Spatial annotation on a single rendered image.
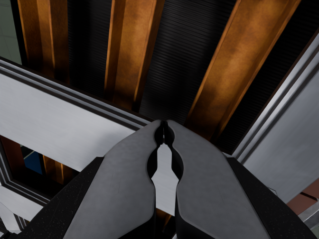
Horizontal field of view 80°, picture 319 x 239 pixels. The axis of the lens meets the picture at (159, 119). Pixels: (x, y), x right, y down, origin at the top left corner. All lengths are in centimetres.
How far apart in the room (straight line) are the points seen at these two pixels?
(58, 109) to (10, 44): 149
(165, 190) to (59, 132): 24
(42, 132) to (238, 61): 42
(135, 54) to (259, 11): 25
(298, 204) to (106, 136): 34
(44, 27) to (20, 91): 20
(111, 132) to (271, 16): 33
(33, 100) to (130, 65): 21
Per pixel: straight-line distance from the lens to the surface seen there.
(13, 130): 54
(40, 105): 42
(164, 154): 33
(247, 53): 41
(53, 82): 40
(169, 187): 38
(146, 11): 42
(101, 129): 35
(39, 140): 49
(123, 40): 45
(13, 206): 92
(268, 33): 40
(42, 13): 57
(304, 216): 69
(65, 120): 40
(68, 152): 46
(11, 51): 188
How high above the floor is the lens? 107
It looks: 53 degrees down
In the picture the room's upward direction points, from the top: 149 degrees counter-clockwise
